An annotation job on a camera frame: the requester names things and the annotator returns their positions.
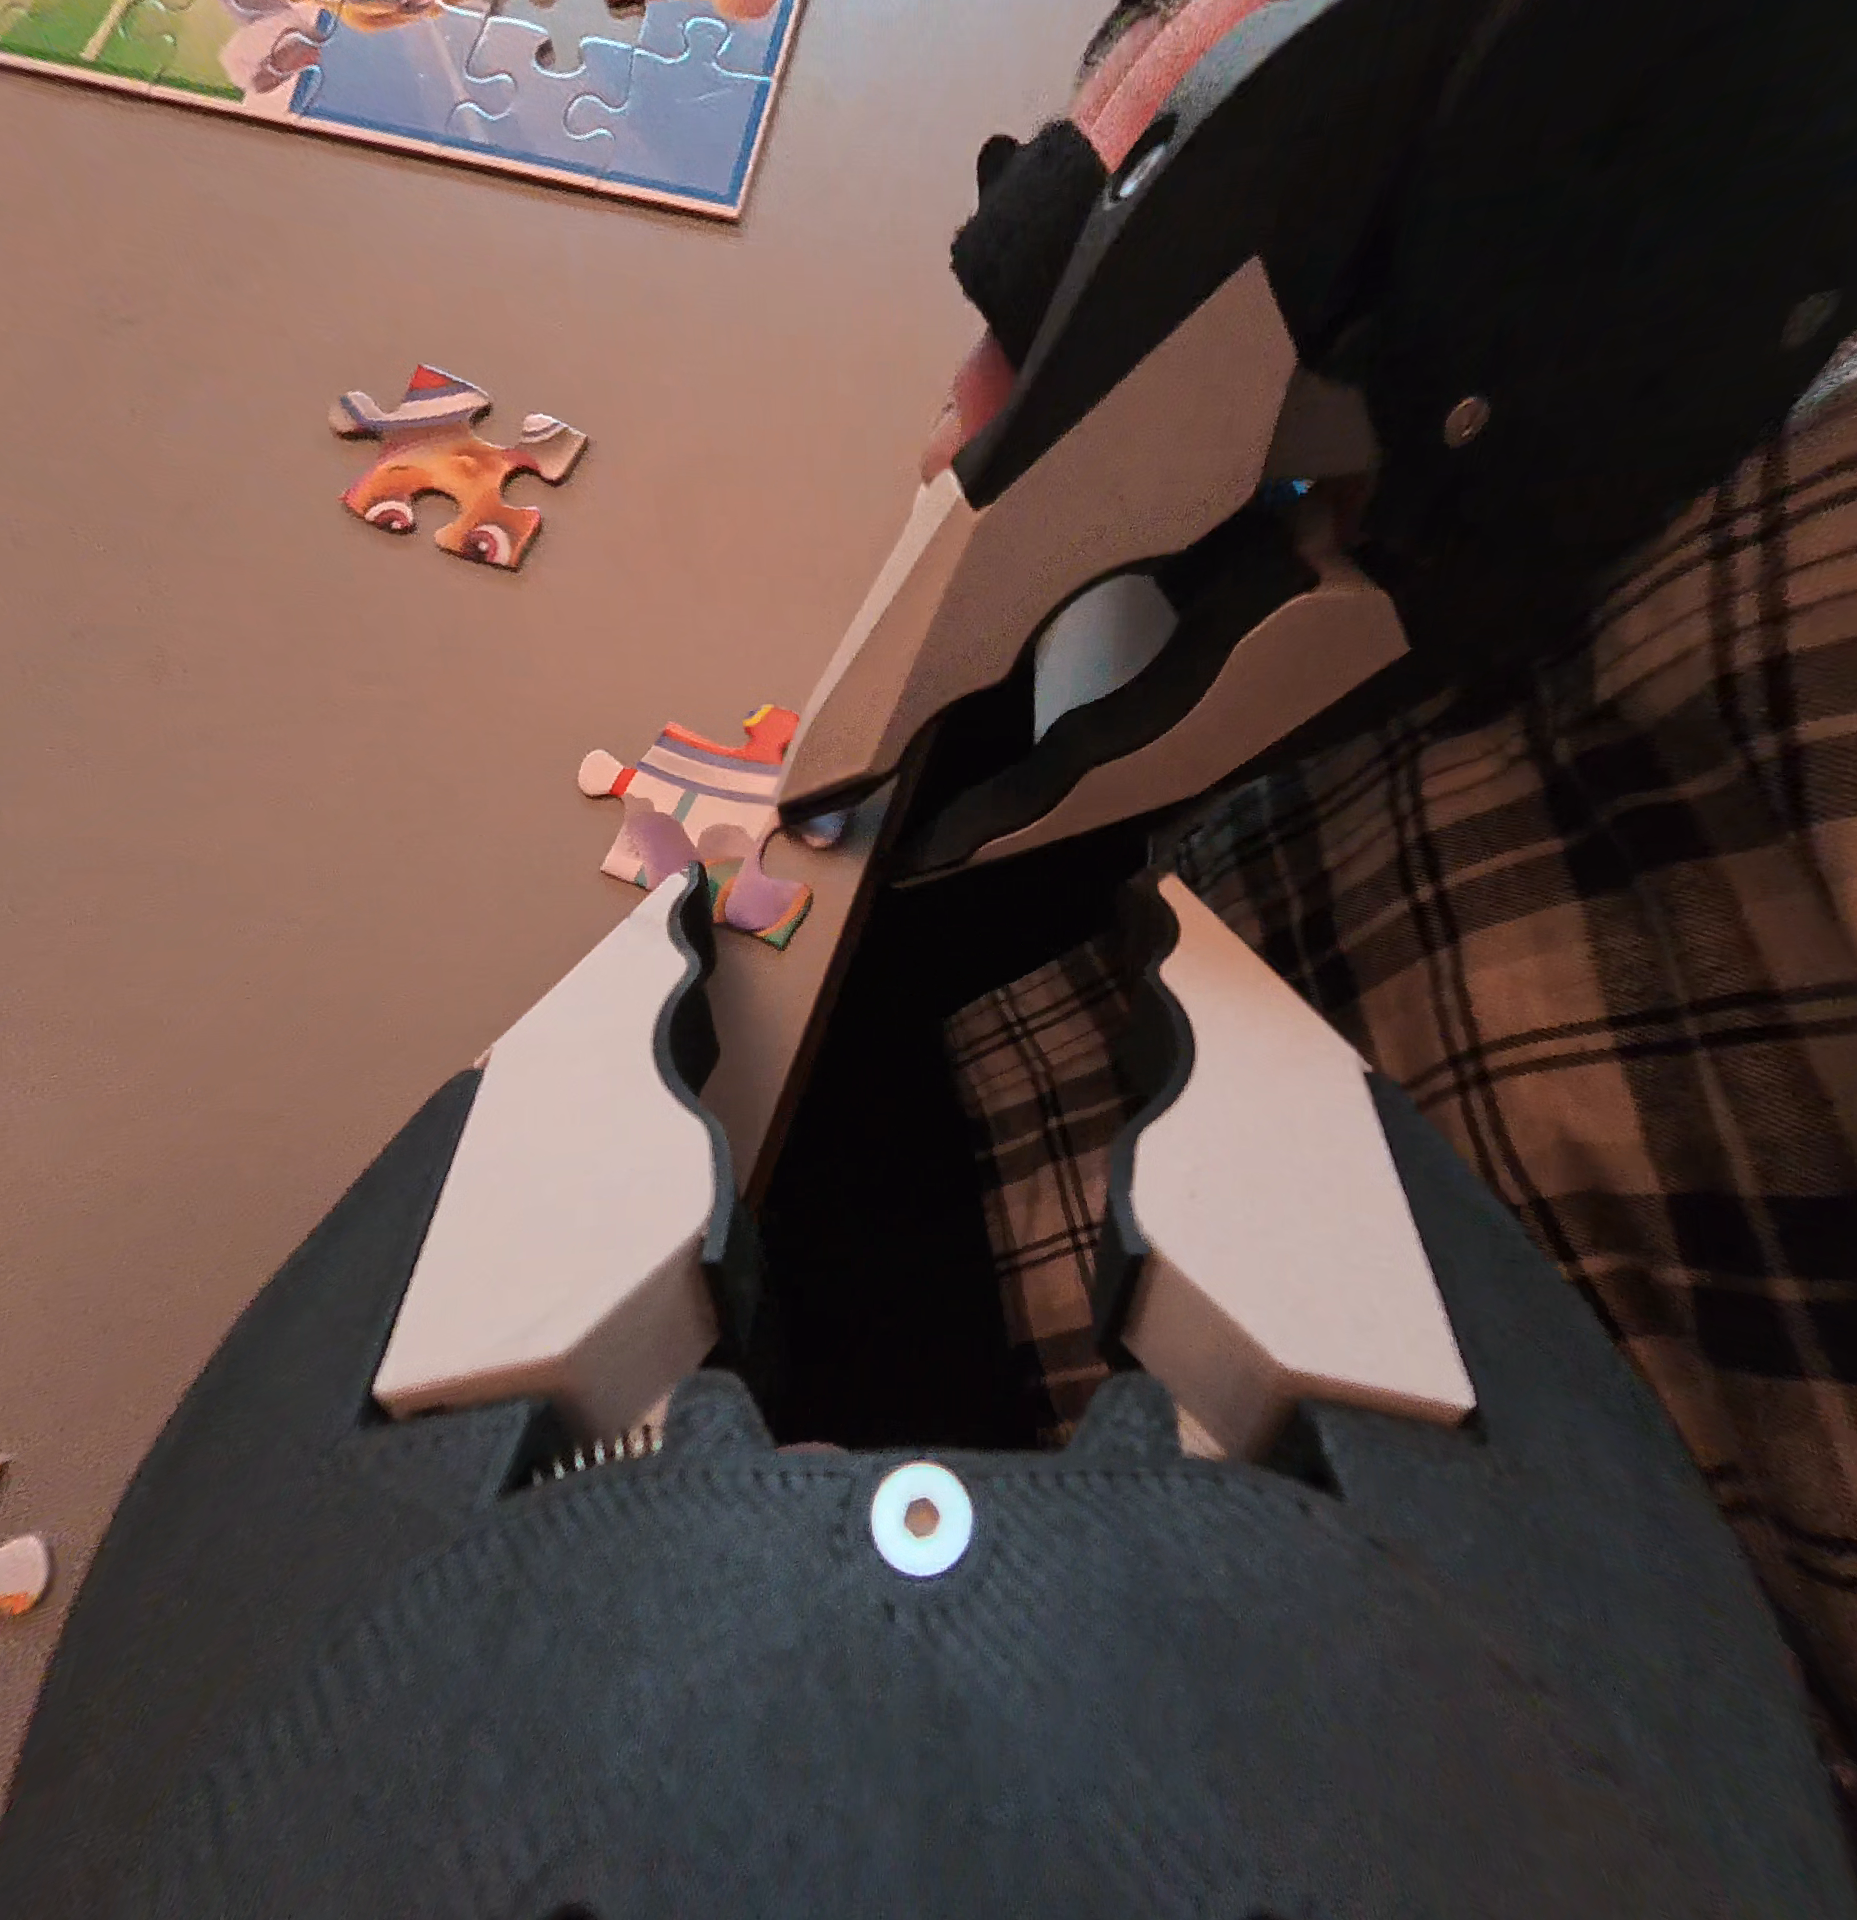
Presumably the partly assembled cartoon jigsaw puzzle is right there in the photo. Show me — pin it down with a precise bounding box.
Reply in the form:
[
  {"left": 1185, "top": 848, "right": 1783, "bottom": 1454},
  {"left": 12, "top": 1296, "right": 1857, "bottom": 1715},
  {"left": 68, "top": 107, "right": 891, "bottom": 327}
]
[{"left": 0, "top": 0, "right": 810, "bottom": 223}]

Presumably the orange dog eyes puzzle piece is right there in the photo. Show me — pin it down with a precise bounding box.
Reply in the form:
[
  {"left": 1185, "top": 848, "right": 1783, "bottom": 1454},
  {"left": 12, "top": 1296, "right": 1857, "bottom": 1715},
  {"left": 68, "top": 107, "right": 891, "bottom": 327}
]
[{"left": 326, "top": 365, "right": 592, "bottom": 575}]

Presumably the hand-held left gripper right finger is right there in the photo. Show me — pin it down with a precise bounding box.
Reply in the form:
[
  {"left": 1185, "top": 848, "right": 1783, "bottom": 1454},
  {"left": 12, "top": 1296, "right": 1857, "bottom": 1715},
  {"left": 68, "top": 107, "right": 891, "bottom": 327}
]
[{"left": 1088, "top": 873, "right": 1480, "bottom": 1462}]

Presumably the person's right forearm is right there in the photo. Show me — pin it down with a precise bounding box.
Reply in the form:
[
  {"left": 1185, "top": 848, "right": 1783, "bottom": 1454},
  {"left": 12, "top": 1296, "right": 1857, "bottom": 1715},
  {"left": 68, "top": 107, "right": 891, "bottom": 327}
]
[{"left": 1168, "top": 319, "right": 1857, "bottom": 1139}]

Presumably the person's right hand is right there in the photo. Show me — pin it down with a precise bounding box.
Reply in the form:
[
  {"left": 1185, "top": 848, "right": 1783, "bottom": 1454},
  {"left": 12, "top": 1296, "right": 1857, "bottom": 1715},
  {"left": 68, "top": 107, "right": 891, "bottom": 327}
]
[{"left": 917, "top": 0, "right": 1320, "bottom": 488}]

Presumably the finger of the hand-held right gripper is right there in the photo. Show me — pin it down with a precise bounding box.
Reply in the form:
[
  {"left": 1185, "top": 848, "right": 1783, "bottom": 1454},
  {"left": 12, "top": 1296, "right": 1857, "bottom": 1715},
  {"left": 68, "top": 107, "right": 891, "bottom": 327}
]
[
  {"left": 784, "top": 255, "right": 1386, "bottom": 823},
  {"left": 887, "top": 575, "right": 1409, "bottom": 893}
]

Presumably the person's plaid shirt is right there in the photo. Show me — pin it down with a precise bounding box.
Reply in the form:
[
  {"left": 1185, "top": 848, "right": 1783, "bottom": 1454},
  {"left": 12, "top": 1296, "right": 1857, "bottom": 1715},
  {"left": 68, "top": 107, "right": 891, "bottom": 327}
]
[{"left": 942, "top": 950, "right": 1857, "bottom": 1819}]

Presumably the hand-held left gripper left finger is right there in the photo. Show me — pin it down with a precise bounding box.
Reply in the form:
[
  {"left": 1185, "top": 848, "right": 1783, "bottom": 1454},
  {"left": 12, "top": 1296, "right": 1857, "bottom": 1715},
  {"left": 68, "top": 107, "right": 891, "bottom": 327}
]
[{"left": 365, "top": 863, "right": 761, "bottom": 1424}]

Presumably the striped purple puzzle piece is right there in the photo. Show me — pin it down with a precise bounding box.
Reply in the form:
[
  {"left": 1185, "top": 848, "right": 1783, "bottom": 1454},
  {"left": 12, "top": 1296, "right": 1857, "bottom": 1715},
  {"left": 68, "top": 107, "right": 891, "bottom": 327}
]
[{"left": 576, "top": 698, "right": 810, "bottom": 950}]

